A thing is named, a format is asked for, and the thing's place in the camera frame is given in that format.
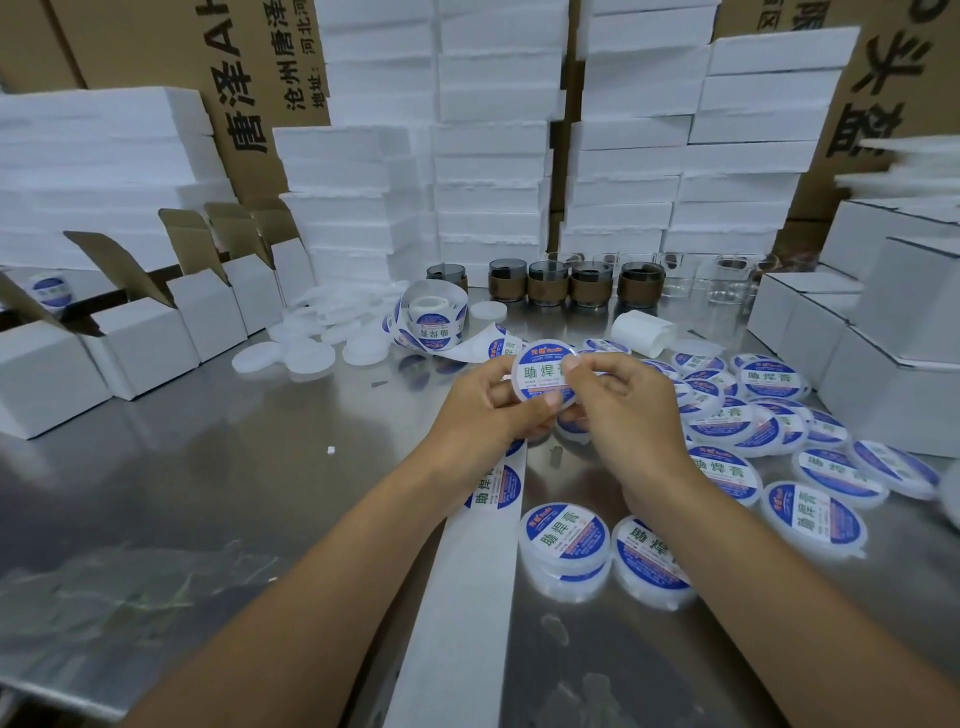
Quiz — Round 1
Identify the person's left hand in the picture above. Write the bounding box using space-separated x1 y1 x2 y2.
423 354 571 483

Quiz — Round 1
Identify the person's right hand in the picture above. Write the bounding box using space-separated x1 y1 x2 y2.
562 351 704 513

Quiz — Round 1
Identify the round blue-labelled plastic lid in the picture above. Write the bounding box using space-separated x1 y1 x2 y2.
511 339 583 411

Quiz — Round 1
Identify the person's left forearm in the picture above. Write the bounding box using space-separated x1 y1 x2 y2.
123 442 498 728

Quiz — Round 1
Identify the person's right forearm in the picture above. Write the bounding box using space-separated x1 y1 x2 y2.
621 468 960 728

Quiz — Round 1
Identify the rolled white backing paper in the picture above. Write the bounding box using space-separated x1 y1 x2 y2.
610 309 678 360

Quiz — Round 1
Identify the dark glass jar brown band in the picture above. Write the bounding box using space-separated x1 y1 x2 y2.
570 261 615 309
616 261 666 310
527 260 570 307
488 258 529 303
426 263 470 295

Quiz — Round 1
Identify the pile of labelled white lids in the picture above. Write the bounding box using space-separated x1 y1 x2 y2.
517 337 960 610

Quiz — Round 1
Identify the closed white carton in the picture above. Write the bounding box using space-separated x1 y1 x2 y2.
778 292 860 387
746 270 865 355
853 236 960 365
816 198 960 285
817 324 960 459

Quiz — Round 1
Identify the pile of plain translucent lids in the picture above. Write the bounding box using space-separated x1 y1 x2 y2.
231 279 410 384

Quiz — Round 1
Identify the open white carton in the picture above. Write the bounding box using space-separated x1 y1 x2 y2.
204 201 285 336
63 230 201 402
0 271 114 441
249 207 317 303
157 207 249 363

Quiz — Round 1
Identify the small stack of foam sheets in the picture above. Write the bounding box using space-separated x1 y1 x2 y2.
834 133 960 204

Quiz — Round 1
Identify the brown printed cardboard box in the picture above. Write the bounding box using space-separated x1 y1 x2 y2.
783 0 960 222
46 0 333 220

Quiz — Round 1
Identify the clear plastic bag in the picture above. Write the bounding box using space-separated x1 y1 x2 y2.
0 538 282 680

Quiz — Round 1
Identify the low stack of foam slabs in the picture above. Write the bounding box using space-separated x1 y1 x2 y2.
0 85 240 273

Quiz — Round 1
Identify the plain brown cardboard box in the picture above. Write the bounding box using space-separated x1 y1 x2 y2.
0 0 85 96

